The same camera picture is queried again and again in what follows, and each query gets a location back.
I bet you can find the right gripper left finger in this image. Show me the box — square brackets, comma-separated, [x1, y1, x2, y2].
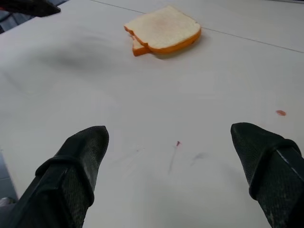
[0, 125, 110, 228]

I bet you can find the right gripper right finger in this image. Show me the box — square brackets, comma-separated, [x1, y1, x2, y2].
[230, 122, 304, 228]

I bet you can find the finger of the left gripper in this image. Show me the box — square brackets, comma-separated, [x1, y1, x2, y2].
[0, 0, 61, 18]

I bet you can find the white bread slice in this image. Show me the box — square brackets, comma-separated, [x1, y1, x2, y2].
[123, 5, 202, 53]

